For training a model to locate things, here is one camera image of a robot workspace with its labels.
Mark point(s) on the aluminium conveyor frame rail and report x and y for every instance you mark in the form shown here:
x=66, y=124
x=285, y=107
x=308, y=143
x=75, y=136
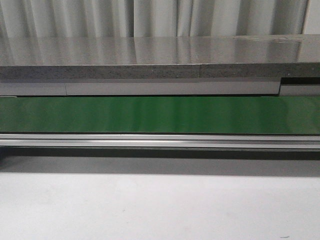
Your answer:
x=208, y=141

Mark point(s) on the white pleated curtain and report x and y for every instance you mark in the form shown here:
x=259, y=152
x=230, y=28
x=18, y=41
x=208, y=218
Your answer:
x=157, y=18

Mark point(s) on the grey cabinet panel under counter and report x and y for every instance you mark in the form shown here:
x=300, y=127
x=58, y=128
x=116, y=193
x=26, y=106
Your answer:
x=261, y=86

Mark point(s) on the grey granite counter slab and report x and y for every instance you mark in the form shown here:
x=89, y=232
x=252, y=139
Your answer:
x=279, y=56

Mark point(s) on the green conveyor belt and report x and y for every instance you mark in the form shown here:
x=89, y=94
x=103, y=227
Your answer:
x=272, y=115

